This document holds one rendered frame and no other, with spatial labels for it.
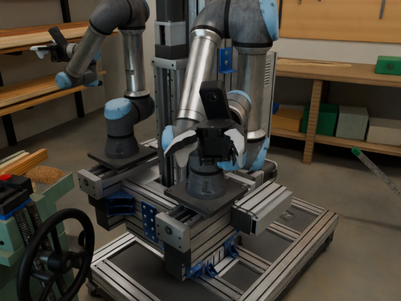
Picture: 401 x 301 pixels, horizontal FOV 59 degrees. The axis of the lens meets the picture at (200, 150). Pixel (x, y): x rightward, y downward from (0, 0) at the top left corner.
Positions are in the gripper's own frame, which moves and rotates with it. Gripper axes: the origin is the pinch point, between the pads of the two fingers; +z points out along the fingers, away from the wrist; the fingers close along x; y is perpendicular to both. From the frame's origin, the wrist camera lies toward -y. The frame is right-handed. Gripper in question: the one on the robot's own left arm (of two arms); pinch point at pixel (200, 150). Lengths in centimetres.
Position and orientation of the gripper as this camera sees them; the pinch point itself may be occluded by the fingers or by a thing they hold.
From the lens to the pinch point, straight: 58.9
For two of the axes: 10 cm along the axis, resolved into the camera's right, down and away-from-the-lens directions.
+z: -2.6, 4.0, -8.8
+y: 1.3, 9.1, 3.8
